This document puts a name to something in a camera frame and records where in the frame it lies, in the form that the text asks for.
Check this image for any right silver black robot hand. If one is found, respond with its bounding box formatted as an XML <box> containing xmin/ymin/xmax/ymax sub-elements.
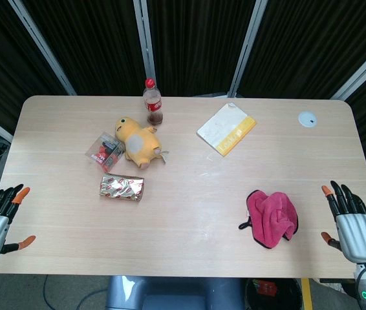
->
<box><xmin>320</xmin><ymin>180</ymin><xmax>366</xmax><ymax>267</ymax></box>

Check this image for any pink cloth with black trim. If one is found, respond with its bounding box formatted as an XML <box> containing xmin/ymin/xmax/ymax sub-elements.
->
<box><xmin>237</xmin><ymin>189</ymin><xmax>299</xmax><ymax>250</ymax></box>

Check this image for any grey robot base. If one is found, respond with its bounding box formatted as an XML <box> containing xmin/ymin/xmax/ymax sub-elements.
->
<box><xmin>105</xmin><ymin>276</ymin><xmax>245</xmax><ymax>310</ymax></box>

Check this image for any cola bottle with red cap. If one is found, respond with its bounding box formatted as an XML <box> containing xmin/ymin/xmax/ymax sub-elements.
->
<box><xmin>142</xmin><ymin>77</ymin><xmax>164</xmax><ymax>126</ymax></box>

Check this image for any black trash bin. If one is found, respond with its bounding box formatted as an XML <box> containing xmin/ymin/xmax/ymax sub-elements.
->
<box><xmin>244</xmin><ymin>277</ymin><xmax>303</xmax><ymax>310</ymax></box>

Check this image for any clear snack packet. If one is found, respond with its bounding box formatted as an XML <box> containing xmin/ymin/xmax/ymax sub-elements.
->
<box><xmin>84</xmin><ymin>130</ymin><xmax>126</xmax><ymax>174</ymax></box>

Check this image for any gold foil snack package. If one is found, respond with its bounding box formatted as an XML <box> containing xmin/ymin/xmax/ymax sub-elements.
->
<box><xmin>98</xmin><ymin>172</ymin><xmax>145</xmax><ymax>203</ymax></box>

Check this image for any yellow plush toy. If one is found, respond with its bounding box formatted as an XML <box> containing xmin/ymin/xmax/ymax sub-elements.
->
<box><xmin>114</xmin><ymin>116</ymin><xmax>170</xmax><ymax>169</ymax></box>

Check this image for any white and yellow notebook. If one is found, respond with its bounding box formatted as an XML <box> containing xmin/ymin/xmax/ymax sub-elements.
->
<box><xmin>196</xmin><ymin>102</ymin><xmax>257</xmax><ymax>158</ymax></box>

